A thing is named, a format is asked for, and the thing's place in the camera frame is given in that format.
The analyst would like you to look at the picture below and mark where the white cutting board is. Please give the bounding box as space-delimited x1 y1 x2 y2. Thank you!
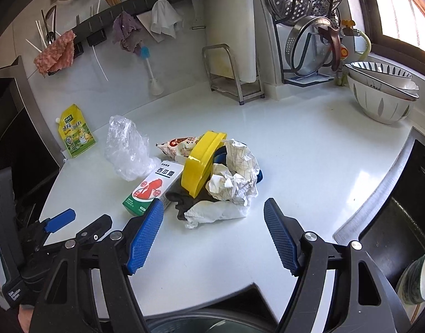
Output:
206 0 260 84

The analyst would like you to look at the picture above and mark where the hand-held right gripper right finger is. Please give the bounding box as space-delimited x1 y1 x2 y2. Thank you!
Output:
263 198 413 333

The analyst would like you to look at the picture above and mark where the white dish cloth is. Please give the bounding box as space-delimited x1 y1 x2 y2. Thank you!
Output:
150 0 183 39

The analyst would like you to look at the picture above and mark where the clear plastic bag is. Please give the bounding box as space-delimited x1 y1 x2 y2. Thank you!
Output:
105 115 161 181

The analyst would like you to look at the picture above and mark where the metal cutting board rack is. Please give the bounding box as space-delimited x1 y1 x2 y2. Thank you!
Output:
202 43 266 106

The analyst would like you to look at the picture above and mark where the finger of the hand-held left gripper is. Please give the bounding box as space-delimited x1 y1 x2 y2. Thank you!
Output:
35 209 77 240
65 214 113 247

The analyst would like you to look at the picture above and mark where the blue plastic container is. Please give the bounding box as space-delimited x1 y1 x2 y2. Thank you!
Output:
211 146 264 185

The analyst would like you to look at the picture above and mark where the black dish rack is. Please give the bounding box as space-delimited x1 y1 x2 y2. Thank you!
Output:
257 0 348 85

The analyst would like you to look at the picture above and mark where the printed snack wrapper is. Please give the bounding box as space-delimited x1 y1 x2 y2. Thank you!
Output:
155 135 203 163

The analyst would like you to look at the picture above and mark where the window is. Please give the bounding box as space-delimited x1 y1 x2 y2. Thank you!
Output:
372 0 425 56

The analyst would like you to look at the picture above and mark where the white colander bowl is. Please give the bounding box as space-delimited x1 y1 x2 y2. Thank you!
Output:
346 73 418 125

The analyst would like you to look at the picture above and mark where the white bottle brush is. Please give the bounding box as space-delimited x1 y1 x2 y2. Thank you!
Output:
140 46 164 97

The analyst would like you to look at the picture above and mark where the yellow gas hose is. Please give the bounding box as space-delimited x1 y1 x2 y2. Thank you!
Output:
358 29 373 61

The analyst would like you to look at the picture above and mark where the pink dish cloth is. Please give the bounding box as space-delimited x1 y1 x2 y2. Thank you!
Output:
34 30 76 76

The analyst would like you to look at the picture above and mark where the yellow green seasoning pouch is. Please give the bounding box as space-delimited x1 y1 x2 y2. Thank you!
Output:
56 103 97 159

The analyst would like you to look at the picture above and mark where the patterned paper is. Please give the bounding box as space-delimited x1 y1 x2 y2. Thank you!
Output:
206 139 261 207

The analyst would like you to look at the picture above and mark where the green white medicine box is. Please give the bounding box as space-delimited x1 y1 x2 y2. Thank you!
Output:
122 160 184 216

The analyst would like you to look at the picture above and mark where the white plastic scraper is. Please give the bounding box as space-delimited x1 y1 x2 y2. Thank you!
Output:
191 0 203 30

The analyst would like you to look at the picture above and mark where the metal ladle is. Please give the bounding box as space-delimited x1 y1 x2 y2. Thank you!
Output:
42 5 59 44

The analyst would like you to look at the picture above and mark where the glass pot lid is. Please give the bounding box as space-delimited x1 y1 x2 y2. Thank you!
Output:
285 16 341 77

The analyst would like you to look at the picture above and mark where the white tissue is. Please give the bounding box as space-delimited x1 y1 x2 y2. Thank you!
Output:
184 200 251 229

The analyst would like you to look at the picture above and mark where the black kitchen sink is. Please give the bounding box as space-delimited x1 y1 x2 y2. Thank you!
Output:
334 127 425 320

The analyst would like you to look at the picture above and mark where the black cloth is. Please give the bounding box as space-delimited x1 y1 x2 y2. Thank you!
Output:
164 180 227 221

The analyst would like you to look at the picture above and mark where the yellow plastic lid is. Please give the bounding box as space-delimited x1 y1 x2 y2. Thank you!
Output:
181 130 228 199

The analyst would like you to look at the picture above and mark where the striped bowl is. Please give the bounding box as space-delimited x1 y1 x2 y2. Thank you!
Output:
349 60 414 89

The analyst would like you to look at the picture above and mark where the dark wall hook rail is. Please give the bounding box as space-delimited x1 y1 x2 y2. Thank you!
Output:
46 0 199 77

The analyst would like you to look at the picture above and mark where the purple dish cloth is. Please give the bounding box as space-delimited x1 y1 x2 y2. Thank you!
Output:
112 11 144 54

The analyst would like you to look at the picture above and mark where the green patterned bowl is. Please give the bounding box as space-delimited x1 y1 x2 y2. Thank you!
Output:
395 250 425 320

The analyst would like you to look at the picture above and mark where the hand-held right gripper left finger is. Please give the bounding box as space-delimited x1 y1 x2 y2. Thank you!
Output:
28 198 164 333

